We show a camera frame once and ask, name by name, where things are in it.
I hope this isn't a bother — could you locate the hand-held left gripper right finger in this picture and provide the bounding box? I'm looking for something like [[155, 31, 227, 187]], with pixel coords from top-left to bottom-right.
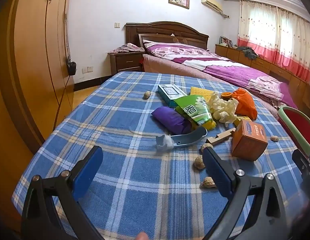
[[202, 145, 299, 240]]

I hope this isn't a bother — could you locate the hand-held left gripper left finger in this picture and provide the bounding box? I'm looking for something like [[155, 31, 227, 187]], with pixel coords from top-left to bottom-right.
[[21, 145, 104, 240]]

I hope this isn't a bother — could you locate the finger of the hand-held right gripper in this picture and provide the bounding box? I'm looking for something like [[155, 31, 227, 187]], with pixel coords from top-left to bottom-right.
[[292, 149, 310, 181]]

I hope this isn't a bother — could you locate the orange cardboard box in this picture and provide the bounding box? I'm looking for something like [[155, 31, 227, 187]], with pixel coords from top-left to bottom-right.
[[231, 119, 269, 162]]

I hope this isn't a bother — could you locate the green rimmed red bin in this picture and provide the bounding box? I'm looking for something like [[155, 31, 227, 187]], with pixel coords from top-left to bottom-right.
[[278, 105, 310, 160]]

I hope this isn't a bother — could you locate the green snack bag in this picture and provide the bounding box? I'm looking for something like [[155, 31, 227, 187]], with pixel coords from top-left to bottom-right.
[[174, 94, 213, 126]]

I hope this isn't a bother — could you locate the teal medicine box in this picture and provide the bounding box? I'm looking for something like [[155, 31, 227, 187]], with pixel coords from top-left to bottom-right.
[[157, 84, 188, 107]]

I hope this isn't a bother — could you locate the wooden block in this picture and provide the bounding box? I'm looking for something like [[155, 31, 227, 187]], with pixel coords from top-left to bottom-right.
[[206, 127, 236, 146]]

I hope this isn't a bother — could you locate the small yellow box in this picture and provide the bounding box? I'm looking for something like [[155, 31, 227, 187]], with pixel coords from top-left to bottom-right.
[[234, 116, 253, 127]]

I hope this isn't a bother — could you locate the blue plaid blanket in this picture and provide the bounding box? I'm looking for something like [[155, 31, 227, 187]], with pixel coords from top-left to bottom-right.
[[11, 71, 306, 240]]

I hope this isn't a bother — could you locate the purple plastic bag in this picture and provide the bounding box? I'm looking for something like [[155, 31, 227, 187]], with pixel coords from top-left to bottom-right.
[[151, 106, 193, 135]]

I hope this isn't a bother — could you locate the orange mesh bag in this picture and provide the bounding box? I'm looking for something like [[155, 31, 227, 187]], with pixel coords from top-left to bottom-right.
[[220, 88, 258, 120]]

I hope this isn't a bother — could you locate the low wooden cabinet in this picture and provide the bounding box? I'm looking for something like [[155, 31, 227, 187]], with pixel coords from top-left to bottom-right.
[[215, 44, 310, 120]]

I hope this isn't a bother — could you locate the dark wooden nightstand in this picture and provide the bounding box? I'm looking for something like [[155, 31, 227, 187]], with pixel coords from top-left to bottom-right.
[[110, 52, 145, 77]]

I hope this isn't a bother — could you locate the dark grey cloth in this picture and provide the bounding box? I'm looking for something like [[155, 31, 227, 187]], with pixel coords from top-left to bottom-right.
[[236, 46, 259, 60]]

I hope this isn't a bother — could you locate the row of books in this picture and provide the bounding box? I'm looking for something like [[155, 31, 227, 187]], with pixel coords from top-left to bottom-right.
[[219, 36, 233, 48]]

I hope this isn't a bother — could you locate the cream and red curtain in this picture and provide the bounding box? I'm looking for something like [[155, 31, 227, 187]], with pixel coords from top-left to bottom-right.
[[238, 0, 310, 83]]

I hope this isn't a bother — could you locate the wooden wardrobe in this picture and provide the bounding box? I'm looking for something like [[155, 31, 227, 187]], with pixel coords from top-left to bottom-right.
[[0, 0, 75, 175]]

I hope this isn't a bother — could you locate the pink floral cloth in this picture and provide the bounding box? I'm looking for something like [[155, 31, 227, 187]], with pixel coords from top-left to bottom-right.
[[107, 43, 145, 54]]

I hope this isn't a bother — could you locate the purple floral pillow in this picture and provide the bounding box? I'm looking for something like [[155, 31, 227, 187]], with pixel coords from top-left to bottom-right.
[[142, 40, 188, 55]]

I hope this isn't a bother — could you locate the dark wooden headboard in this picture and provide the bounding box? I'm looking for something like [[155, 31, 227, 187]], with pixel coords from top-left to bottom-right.
[[124, 21, 210, 52]]

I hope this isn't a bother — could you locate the thin dark cable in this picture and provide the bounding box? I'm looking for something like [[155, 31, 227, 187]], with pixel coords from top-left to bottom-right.
[[53, 74, 71, 132]]

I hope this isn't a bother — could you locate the wall air conditioner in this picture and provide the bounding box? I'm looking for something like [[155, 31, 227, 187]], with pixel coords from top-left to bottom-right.
[[201, 0, 224, 14]]

